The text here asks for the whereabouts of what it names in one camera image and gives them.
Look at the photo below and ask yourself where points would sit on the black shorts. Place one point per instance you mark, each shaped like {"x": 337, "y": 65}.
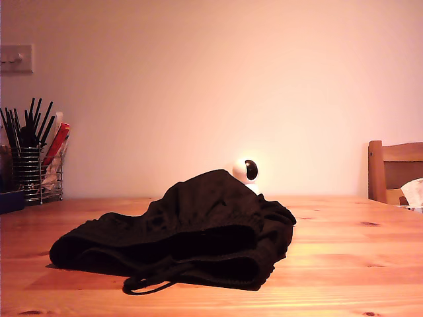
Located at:
{"x": 185, "y": 214}

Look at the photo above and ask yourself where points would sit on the white chopstick sleeve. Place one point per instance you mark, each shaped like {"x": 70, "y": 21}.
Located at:
{"x": 59, "y": 120}

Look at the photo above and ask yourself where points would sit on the crumpled clear plastic bag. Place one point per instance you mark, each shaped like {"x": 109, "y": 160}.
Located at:
{"x": 54, "y": 171}

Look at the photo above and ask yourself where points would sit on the black chopstick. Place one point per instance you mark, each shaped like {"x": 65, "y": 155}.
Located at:
{"x": 38, "y": 110}
{"x": 17, "y": 125}
{"x": 31, "y": 112}
{"x": 6, "y": 128}
{"x": 46, "y": 119}
{"x": 10, "y": 125}
{"x": 49, "y": 128}

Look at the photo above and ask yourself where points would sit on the wooden chair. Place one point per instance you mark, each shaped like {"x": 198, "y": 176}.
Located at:
{"x": 376, "y": 171}

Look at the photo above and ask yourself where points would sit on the black spoon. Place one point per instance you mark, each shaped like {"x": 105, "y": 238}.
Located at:
{"x": 28, "y": 135}

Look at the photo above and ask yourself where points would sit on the white tissue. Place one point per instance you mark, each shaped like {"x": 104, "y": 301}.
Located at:
{"x": 413, "y": 191}

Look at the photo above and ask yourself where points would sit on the navy blue box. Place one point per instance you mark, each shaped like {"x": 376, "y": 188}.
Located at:
{"x": 10, "y": 201}

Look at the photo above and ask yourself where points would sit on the dark brown bag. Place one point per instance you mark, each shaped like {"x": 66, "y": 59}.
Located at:
{"x": 5, "y": 165}

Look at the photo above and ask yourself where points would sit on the white security camera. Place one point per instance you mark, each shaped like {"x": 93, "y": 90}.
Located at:
{"x": 249, "y": 171}

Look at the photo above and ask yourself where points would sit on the white light switch plate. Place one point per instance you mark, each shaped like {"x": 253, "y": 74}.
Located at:
{"x": 16, "y": 58}

